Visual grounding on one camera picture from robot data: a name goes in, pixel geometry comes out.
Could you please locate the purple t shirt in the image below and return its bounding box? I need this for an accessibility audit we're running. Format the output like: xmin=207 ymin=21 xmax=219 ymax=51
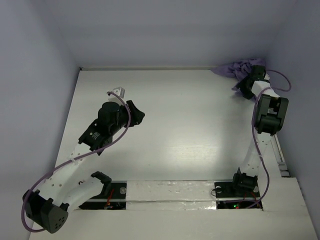
xmin=210 ymin=58 xmax=266 ymax=82

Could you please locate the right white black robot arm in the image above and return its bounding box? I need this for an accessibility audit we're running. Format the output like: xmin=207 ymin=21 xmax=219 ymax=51
xmin=232 ymin=65 xmax=289 ymax=192

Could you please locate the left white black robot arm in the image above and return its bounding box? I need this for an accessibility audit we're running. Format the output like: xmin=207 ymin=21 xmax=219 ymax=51
xmin=20 ymin=100 xmax=145 ymax=234

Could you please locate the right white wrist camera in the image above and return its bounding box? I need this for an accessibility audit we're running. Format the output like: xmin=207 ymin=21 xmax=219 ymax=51
xmin=251 ymin=73 xmax=271 ymax=96

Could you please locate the aluminium rail right side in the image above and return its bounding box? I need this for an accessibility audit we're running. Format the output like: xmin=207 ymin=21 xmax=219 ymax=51
xmin=271 ymin=135 xmax=291 ymax=178

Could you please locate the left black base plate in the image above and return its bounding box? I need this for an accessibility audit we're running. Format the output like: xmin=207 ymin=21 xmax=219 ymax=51
xmin=79 ymin=181 xmax=127 ymax=210

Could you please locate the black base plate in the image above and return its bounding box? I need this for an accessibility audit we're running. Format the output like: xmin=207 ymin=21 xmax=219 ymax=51
xmin=79 ymin=181 xmax=127 ymax=210
xmin=210 ymin=181 xmax=263 ymax=210

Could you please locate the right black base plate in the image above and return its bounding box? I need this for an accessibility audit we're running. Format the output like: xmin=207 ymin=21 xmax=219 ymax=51
xmin=210 ymin=181 xmax=263 ymax=210

